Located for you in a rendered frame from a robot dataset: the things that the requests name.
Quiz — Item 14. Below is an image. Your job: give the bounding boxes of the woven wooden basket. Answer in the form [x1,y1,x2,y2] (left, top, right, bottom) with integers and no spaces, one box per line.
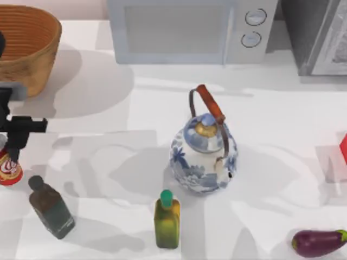
[0,5,63,98]

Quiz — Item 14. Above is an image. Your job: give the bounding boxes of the red and white can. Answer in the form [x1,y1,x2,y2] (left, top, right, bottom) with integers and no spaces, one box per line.
[0,148,24,187]

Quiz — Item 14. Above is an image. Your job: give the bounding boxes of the purple eggplant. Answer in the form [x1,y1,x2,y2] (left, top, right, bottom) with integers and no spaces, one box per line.
[291,229,347,258]

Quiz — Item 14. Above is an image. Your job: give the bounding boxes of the microwave oven door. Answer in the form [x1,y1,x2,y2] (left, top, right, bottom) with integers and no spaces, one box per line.
[107,0,235,66]

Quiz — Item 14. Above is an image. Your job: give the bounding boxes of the pale microwave oven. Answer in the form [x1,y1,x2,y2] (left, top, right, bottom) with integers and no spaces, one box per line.
[106,0,279,66]

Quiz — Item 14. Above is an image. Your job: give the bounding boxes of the yellow bottle with green cap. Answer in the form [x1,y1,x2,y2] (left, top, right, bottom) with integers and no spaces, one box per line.
[153,190,181,249]

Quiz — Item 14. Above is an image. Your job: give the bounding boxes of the dark brown bottle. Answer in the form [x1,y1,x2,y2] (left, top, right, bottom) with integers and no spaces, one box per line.
[28,175,75,240]

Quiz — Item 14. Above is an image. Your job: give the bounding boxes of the red box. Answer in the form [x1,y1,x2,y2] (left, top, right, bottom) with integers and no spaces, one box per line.
[338,132,347,165]

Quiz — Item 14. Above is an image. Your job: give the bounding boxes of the round microwave knob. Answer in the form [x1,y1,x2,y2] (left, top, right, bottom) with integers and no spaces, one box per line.
[245,8,268,25]
[240,31,262,49]

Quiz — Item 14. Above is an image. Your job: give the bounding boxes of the blue and white teapot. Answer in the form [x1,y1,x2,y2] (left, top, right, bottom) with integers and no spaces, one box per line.
[170,84,240,196]

